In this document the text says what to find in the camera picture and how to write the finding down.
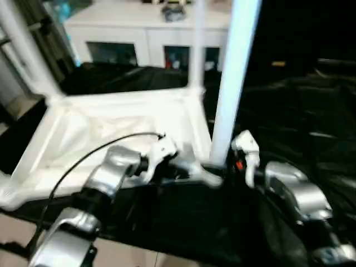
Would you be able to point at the white plastic table leg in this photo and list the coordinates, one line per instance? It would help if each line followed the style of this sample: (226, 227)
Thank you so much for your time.
(197, 55)
(25, 55)
(233, 83)

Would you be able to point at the white plastic table top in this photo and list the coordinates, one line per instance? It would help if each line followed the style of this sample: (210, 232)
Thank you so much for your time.
(97, 116)

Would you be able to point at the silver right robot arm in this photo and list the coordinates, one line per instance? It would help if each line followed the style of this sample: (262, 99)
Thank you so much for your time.
(297, 189)

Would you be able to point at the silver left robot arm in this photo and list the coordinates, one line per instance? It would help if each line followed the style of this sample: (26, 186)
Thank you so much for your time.
(111, 172)

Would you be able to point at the black plastic mat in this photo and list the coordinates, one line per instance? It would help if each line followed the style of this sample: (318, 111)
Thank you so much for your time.
(194, 222)

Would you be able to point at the white cup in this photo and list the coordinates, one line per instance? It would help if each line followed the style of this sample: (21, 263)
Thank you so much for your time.
(210, 66)

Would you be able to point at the red and white bottle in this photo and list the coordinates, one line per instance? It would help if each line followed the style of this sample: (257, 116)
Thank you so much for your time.
(169, 62)

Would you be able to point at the small yellow label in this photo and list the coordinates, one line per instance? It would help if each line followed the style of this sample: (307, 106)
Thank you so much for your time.
(278, 63)

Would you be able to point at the grey flat bar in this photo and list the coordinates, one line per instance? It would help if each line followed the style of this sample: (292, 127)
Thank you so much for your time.
(336, 61)

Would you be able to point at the white sideboard cabinet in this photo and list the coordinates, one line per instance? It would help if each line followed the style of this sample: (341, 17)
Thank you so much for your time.
(111, 30)

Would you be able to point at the clear bag of dark items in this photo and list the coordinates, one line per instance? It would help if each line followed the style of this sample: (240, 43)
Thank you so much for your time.
(173, 14)

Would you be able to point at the grey brown curtain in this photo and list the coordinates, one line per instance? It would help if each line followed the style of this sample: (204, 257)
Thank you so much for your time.
(55, 50)

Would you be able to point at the grey metal pole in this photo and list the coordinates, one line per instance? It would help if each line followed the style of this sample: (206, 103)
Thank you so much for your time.
(36, 27)

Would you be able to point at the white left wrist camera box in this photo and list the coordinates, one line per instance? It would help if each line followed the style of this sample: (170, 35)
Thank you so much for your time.
(161, 150)

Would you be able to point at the black metal stand frame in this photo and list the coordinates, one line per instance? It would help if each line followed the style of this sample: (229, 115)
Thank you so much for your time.
(14, 247)

